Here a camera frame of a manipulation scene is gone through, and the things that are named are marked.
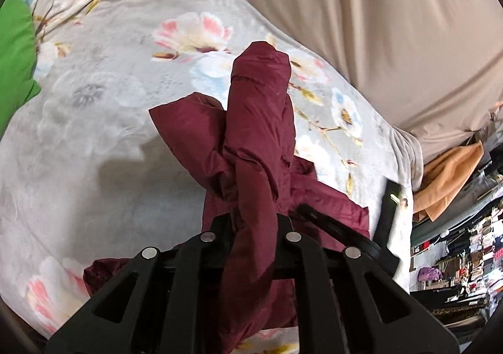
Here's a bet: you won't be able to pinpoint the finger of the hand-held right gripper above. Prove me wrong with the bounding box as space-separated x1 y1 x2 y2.
373 180 402 274
295 203 383 260

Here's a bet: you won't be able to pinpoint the purple cloth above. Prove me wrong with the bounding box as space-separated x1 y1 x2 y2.
417 267 443 282

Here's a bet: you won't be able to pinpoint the beige fabric curtain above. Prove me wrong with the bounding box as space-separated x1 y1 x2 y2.
130 0 503 162

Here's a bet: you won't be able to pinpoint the maroon puffer jacket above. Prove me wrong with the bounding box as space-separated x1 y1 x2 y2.
83 41 372 354

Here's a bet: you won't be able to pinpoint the green cloth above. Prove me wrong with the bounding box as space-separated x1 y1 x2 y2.
0 0 42 135

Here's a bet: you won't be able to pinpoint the orange hanging garment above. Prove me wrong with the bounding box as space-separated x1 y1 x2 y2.
412 141 485 223

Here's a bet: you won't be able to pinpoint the cluttered shelves of goods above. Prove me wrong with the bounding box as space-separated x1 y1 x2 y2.
411 205 503 300

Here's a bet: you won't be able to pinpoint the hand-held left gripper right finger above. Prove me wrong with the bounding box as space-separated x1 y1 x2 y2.
275 215 460 354

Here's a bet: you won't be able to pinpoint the grey floral fleece blanket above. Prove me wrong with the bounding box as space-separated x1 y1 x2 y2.
0 0 425 354

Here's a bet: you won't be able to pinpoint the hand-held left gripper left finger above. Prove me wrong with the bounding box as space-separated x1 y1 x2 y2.
44 215 236 354

